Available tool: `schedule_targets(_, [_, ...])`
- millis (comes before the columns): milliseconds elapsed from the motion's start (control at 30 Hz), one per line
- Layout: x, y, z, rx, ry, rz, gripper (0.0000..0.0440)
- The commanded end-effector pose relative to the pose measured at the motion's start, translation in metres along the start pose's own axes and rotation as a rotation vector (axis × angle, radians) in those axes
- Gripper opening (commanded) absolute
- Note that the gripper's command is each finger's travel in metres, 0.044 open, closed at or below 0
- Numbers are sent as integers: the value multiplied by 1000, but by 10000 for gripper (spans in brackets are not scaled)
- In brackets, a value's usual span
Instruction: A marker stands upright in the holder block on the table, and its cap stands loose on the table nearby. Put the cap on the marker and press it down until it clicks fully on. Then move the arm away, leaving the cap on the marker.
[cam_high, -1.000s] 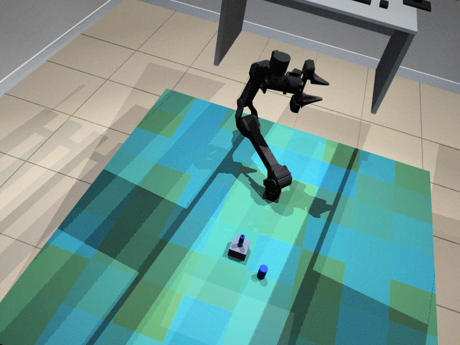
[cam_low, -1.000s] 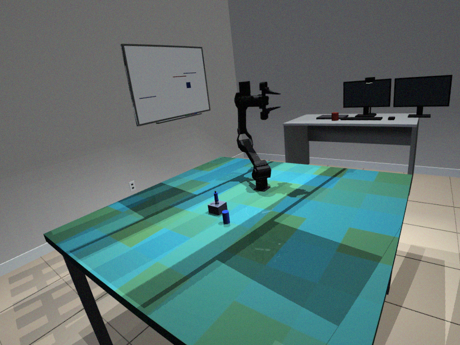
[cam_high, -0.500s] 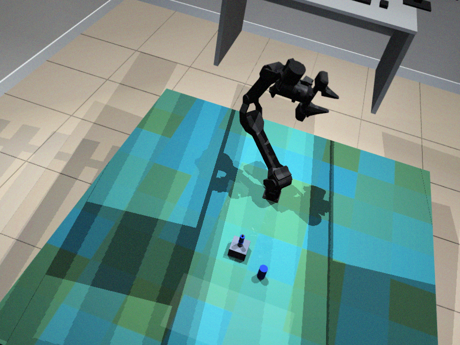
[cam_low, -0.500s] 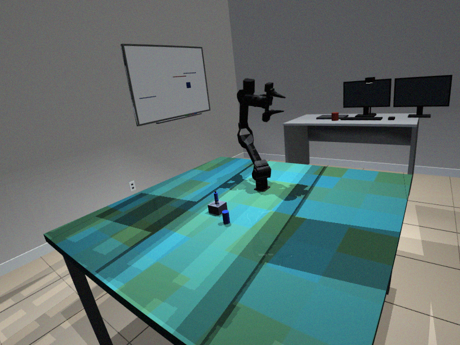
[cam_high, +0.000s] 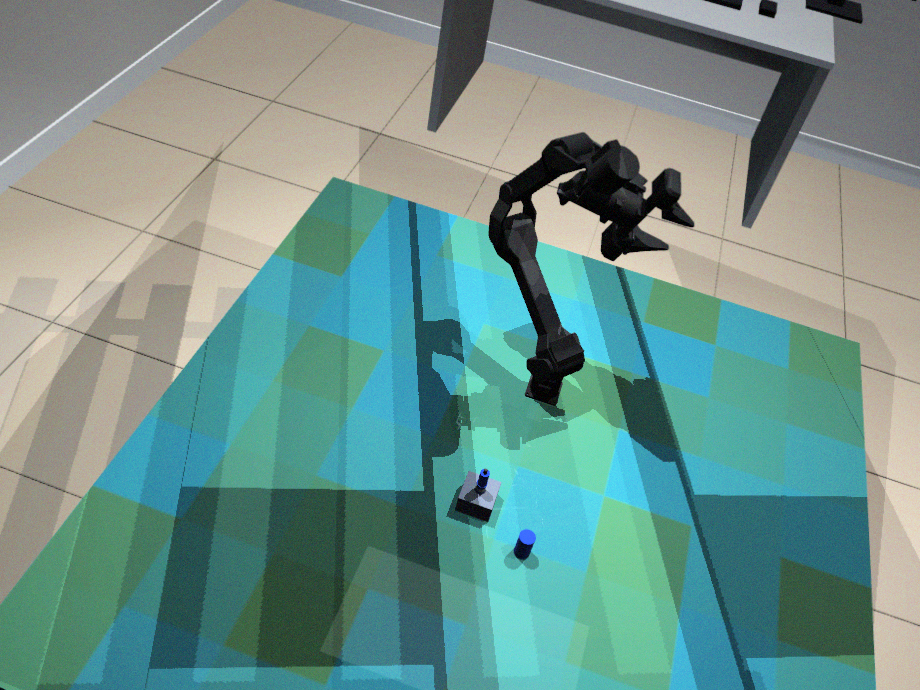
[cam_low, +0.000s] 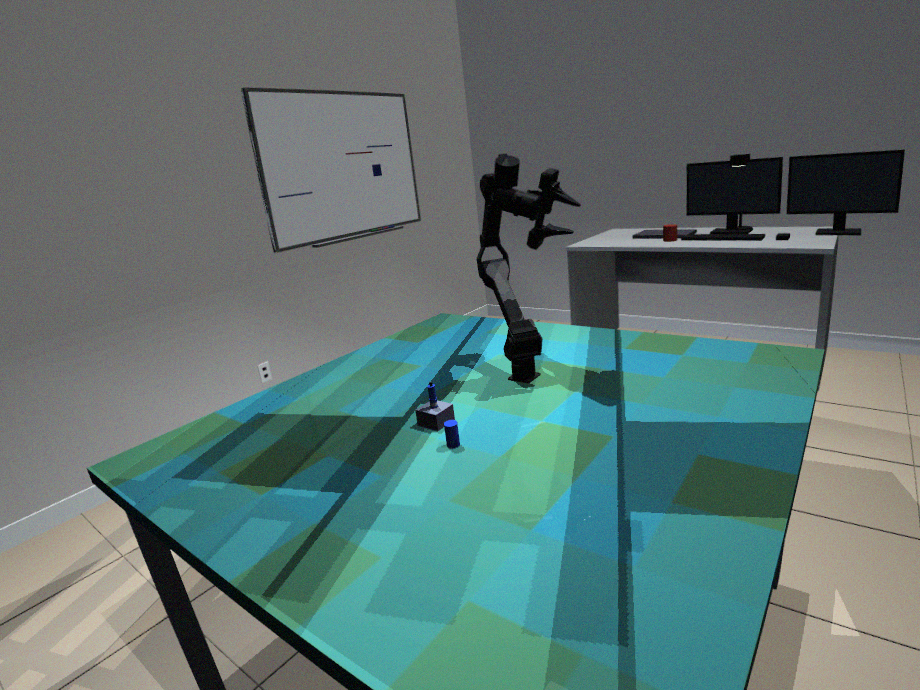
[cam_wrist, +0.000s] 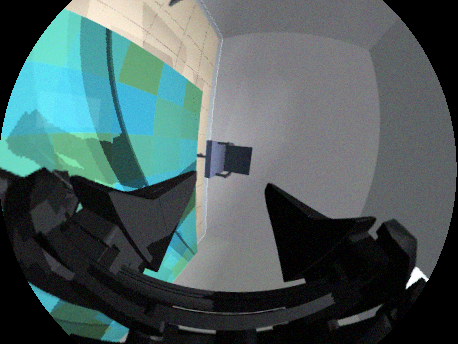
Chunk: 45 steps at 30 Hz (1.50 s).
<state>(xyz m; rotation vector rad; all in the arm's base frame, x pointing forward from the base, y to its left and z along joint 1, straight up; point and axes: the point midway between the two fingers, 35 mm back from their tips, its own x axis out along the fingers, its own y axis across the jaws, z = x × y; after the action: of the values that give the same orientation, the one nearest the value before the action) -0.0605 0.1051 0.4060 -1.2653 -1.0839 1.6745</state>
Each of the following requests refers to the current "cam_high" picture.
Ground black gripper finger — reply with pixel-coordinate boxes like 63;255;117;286
662;201;694;227
623;225;669;255

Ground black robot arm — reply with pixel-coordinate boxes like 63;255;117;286
488;132;648;406

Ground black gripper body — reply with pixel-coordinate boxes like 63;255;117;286
597;168;681;261

